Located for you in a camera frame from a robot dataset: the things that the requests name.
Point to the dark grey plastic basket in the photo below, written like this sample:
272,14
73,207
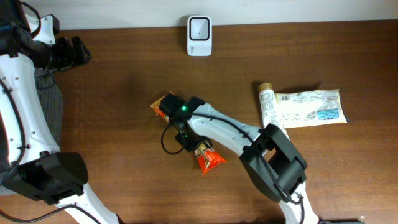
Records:
51,101

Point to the orange pasta package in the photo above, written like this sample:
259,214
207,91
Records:
208,158

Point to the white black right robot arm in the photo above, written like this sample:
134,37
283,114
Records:
272,162

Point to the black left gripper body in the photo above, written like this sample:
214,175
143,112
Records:
69,53

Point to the white black barcode scanner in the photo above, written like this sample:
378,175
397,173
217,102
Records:
199,36

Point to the cream yellow snack bag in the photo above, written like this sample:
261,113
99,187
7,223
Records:
310,108

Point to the white tube with cork cap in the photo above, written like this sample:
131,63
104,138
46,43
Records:
269,109

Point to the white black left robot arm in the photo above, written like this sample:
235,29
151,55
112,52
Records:
32,163

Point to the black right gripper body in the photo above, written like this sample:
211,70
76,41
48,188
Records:
188,142

